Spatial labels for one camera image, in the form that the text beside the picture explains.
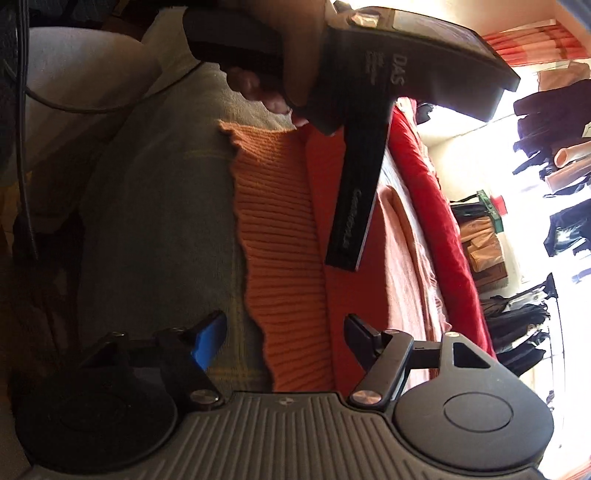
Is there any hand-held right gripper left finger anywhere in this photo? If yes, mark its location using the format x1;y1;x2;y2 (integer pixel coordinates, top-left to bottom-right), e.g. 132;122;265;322
78;310;228;409

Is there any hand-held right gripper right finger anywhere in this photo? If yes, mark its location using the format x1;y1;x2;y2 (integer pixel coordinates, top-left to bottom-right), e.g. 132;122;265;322
344;314;492;411

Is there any pink knit sweater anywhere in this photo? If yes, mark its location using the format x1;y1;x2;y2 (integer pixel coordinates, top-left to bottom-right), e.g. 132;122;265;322
217;117;451;393

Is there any row of dark hanging clothes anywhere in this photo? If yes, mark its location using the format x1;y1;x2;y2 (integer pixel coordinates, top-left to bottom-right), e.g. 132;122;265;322
512;78;591;259

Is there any person's left hand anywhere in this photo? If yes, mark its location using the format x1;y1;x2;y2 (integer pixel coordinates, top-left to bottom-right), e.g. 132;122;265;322
225;65;310;129

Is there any orange curtain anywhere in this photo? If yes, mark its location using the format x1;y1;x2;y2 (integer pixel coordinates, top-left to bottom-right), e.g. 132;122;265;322
482;21;589;68
554;457;591;480

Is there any wooden cabinet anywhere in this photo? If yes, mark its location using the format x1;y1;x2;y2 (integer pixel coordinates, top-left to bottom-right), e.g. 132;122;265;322
450;194;509;289

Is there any red duvet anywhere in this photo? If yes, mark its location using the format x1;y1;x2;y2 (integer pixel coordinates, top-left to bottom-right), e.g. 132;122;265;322
388;96;498;360

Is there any beige clothing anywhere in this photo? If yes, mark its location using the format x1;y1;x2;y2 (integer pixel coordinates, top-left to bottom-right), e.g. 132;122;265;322
462;217;502;259

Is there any green box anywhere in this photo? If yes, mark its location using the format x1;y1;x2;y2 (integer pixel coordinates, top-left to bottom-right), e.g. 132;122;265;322
478;189;506;234

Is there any cream garment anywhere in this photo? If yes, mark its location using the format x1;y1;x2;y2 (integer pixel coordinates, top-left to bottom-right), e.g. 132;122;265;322
545;141;591;195

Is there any black cable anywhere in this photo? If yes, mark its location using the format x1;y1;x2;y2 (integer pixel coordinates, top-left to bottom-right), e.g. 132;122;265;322
11;0;206;261

